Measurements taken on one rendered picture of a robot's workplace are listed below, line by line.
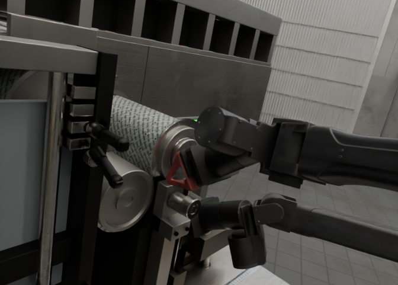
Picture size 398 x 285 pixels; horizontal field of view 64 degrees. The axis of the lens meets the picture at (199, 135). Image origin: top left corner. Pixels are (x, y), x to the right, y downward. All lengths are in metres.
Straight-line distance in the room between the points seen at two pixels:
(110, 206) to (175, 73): 0.58
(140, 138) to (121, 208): 0.14
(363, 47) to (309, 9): 1.21
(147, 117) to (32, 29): 0.33
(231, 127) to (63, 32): 0.23
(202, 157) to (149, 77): 0.50
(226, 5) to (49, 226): 0.99
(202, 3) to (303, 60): 5.59
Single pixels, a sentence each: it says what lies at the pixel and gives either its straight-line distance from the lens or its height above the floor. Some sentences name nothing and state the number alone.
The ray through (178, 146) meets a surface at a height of 1.27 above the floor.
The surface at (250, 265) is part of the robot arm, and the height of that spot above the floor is 1.09.
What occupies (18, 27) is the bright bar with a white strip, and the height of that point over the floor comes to 1.45.
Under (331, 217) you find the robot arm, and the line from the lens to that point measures 0.64.
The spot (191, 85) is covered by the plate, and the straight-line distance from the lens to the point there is 1.11.
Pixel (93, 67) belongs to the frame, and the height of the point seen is 1.42.
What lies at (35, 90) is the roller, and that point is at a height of 1.37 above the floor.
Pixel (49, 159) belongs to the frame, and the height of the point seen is 1.33.
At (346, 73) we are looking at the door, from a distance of 6.68.
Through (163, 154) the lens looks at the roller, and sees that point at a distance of 0.60.
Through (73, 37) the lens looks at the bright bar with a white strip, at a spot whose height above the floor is 1.44.
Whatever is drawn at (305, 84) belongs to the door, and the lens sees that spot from 6.63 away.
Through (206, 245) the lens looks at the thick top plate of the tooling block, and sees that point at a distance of 0.82.
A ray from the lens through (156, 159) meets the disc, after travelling 0.60.
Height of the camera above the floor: 1.46
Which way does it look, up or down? 15 degrees down
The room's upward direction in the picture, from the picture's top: 11 degrees clockwise
